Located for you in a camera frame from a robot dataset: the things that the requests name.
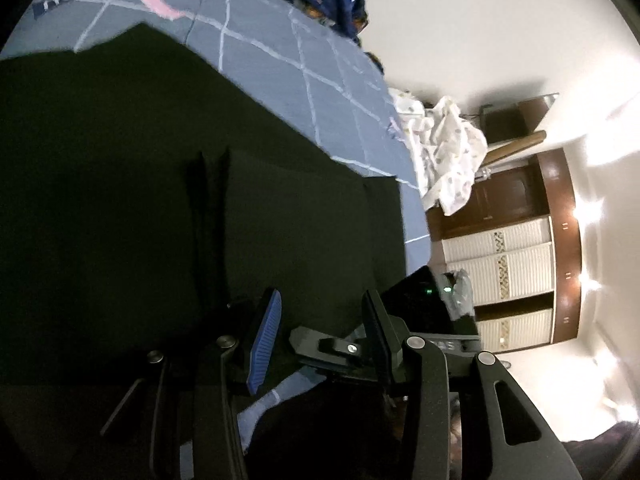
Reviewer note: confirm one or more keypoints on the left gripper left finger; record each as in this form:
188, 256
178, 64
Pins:
177, 418

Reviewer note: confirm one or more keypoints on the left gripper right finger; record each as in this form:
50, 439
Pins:
503, 435

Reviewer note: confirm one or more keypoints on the black pants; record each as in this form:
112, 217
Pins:
142, 196

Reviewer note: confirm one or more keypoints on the brown white wardrobe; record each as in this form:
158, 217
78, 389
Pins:
519, 241

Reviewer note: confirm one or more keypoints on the white dotted cloth pile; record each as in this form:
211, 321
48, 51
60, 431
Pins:
446, 149

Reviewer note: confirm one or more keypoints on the dark box on wardrobe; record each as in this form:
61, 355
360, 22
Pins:
507, 122

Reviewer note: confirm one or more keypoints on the blue grid bedsheet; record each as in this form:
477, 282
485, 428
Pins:
307, 426

